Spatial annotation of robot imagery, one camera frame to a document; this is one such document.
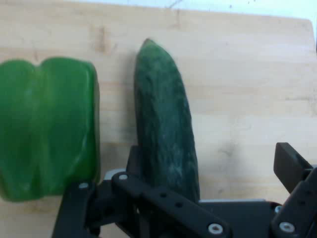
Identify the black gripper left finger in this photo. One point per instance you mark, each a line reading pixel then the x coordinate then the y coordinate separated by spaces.
pixel 153 198

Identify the wooden cutting board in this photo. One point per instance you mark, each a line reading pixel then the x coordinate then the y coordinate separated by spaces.
pixel 235 86

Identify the green bell pepper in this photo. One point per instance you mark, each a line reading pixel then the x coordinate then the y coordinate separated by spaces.
pixel 44 124

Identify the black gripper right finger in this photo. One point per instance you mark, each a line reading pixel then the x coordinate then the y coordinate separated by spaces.
pixel 297 203

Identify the dark green cucumber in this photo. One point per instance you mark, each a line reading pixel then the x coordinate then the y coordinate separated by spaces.
pixel 163 119

